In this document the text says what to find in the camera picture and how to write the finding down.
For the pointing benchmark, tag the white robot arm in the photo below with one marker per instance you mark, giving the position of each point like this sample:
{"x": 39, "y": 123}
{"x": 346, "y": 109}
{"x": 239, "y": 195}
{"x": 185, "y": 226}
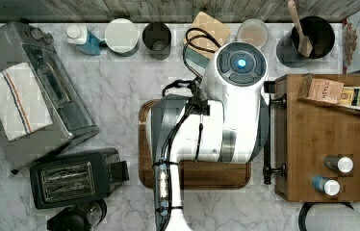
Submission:
{"x": 223, "y": 120}

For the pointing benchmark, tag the bamboo drawer cabinet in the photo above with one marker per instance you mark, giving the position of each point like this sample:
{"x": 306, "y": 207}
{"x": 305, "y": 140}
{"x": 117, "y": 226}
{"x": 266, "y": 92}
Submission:
{"x": 304, "y": 135}

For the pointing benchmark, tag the wooden cutting board tray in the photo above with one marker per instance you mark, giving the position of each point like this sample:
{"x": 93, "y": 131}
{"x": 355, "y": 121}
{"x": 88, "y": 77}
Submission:
{"x": 193, "y": 176}

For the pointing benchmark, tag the dark grey cup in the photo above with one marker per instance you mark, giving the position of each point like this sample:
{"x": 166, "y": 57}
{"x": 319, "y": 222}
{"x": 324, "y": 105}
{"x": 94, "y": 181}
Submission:
{"x": 156, "y": 37}

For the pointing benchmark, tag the light wooden board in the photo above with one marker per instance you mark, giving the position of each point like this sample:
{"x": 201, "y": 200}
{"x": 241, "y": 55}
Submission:
{"x": 219, "y": 31}

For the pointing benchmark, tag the white lidded canister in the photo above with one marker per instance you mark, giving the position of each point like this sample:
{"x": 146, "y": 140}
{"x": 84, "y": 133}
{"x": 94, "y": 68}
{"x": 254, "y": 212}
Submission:
{"x": 122, "y": 37}

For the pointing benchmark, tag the clear lidded jar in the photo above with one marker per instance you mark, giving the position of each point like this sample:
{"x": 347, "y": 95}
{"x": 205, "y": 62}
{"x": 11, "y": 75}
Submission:
{"x": 253, "y": 31}

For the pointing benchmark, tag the black two-slot toaster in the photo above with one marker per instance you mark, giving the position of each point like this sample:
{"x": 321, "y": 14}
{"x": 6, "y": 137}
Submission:
{"x": 77, "y": 178}

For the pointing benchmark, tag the blue soap bottle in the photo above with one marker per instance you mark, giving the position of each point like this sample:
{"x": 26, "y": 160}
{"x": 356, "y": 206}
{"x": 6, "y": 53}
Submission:
{"x": 82, "y": 38}

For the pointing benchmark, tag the black coffee grinder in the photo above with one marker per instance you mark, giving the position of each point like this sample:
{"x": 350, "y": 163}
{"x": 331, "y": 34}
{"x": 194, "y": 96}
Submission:
{"x": 81, "y": 217}

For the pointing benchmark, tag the wooden spatula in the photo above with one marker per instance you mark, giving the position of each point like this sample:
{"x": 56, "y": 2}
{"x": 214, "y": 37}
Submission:
{"x": 305, "y": 46}

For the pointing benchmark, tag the tan Stash tea packet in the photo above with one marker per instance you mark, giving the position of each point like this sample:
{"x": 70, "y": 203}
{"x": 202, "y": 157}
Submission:
{"x": 325, "y": 90}

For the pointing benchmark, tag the white striped dish towel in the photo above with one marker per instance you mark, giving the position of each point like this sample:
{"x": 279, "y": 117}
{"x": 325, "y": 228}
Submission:
{"x": 23, "y": 110}

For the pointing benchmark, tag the black utensil holder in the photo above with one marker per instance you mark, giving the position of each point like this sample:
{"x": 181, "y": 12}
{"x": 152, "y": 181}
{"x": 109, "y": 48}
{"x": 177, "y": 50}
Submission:
{"x": 321, "y": 35}

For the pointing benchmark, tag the blue spice shaker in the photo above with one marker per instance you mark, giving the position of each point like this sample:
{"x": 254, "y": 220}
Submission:
{"x": 325, "y": 185}

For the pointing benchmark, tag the paper towel roll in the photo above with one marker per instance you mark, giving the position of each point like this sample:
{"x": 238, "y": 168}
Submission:
{"x": 341, "y": 216}

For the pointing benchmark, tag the grey spice shaker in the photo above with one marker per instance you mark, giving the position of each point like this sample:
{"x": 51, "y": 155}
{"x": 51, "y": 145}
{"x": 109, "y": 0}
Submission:
{"x": 342, "y": 164}

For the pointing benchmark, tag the yellow tea packets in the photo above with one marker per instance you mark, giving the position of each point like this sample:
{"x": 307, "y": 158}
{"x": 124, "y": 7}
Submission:
{"x": 350, "y": 98}

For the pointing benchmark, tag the silver toaster oven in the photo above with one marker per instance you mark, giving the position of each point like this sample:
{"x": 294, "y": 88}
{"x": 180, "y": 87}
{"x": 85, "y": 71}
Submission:
{"x": 72, "y": 123}

